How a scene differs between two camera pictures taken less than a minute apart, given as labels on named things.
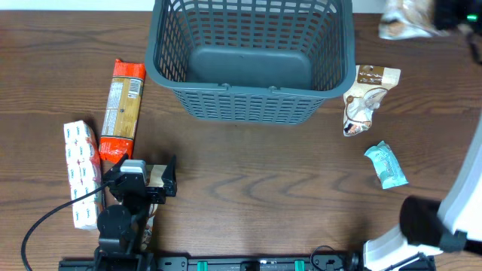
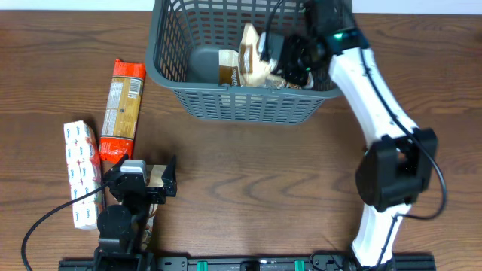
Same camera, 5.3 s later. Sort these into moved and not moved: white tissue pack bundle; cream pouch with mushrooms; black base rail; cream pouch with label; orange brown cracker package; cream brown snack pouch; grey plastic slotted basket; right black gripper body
Moved: right black gripper body; cream brown snack pouch; cream pouch with mushrooms
Not moved: cream pouch with label; black base rail; orange brown cracker package; grey plastic slotted basket; white tissue pack bundle
